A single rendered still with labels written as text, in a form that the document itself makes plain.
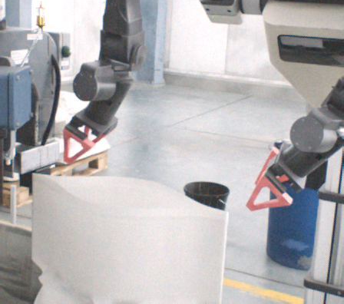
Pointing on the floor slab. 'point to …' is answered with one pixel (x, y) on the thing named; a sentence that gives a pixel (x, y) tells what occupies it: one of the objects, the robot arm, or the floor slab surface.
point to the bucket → (208, 193)
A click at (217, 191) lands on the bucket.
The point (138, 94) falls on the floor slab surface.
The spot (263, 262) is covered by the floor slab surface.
